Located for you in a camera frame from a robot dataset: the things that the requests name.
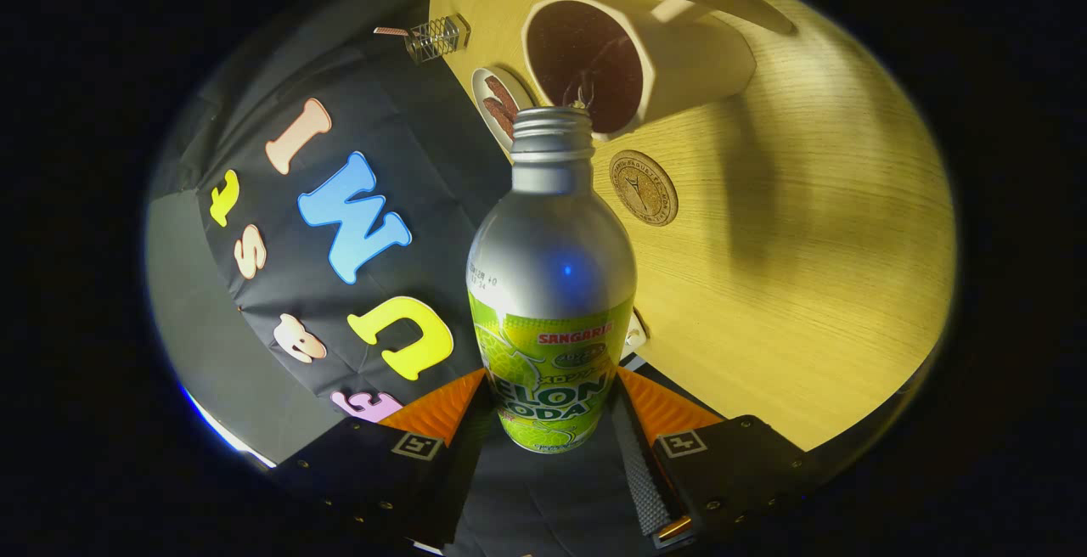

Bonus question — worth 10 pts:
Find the metal wire basket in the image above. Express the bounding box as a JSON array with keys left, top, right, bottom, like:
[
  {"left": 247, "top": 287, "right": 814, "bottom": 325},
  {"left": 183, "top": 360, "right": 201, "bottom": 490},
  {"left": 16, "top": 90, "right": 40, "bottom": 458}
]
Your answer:
[{"left": 404, "top": 14, "right": 471, "bottom": 64}]

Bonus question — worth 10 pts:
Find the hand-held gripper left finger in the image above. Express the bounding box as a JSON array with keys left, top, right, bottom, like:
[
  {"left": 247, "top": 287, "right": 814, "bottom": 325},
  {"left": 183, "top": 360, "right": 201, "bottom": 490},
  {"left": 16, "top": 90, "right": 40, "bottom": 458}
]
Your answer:
[{"left": 272, "top": 369, "right": 490, "bottom": 546}]

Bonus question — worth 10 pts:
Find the cream cup with wooden handle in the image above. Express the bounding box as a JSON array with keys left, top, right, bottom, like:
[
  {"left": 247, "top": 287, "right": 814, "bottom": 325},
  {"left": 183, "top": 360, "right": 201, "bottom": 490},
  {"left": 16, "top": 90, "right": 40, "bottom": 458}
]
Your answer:
[{"left": 521, "top": 0, "right": 797, "bottom": 143}]

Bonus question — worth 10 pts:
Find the white round plate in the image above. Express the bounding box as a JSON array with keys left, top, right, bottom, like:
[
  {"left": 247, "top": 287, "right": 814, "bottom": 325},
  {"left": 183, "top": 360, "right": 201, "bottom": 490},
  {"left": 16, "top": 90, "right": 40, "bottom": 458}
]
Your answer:
[{"left": 471, "top": 66, "right": 536, "bottom": 150}]

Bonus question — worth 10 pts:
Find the wooden table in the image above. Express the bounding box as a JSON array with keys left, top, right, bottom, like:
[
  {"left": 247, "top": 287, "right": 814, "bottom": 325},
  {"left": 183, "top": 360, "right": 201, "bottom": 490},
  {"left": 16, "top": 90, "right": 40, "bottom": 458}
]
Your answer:
[{"left": 429, "top": 0, "right": 959, "bottom": 453}]

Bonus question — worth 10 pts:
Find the round wooden coaster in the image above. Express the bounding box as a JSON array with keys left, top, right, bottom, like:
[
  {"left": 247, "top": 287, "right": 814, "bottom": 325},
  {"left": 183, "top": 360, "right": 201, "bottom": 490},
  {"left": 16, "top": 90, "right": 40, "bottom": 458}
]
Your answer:
[{"left": 608, "top": 149, "right": 679, "bottom": 228}]

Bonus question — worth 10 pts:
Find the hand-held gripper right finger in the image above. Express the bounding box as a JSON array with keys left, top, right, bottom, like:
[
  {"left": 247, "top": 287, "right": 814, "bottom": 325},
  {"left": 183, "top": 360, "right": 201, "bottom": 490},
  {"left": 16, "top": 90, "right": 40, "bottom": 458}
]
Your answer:
[{"left": 613, "top": 366, "right": 809, "bottom": 551}]

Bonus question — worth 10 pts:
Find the silver green juice bottle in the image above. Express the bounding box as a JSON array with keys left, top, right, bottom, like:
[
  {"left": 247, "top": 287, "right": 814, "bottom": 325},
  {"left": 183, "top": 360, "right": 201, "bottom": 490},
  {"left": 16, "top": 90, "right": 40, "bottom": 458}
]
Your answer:
[{"left": 466, "top": 105, "right": 638, "bottom": 454}]

